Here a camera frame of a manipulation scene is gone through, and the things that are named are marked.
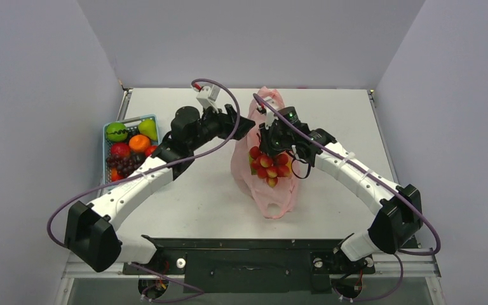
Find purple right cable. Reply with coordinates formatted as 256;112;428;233
252;93;442;303

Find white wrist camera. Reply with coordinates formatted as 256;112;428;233
257;97;278;130
195;84;220;112

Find purple cable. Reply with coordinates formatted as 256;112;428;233
252;93;442;303
46;78;241;304

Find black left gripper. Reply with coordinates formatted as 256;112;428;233
189;102;255;152

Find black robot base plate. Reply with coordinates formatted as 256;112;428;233
123;237;376;294

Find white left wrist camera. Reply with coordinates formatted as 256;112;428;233
195;84;220;112

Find red fake strawberry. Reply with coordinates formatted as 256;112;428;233
110;168;123;182

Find purple fake grapes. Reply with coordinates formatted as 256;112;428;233
105;153;146;179

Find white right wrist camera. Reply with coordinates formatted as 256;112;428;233
257;97;278;130

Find blue plastic basket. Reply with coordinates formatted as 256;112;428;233
102;114;158;184

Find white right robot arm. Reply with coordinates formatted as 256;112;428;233
259;107;423;271

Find orange fake orange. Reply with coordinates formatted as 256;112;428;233
128;134;151;154

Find red fake fruit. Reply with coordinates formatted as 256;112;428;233
248;146;293;188

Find pink plastic bag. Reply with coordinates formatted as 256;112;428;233
231;100;301;219

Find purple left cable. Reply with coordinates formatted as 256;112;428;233
46;78;241;304

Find aluminium frame rail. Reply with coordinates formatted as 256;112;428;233
372;253;442;278

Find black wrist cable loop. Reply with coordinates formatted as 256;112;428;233
290;153;312;180

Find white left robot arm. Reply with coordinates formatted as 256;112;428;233
64;104;255;273

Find red yellow fake mango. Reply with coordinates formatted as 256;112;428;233
144;145;158;157

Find red fake apple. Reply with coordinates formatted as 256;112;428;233
109;142;132;158

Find green fake pear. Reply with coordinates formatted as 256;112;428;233
137;118;158;141

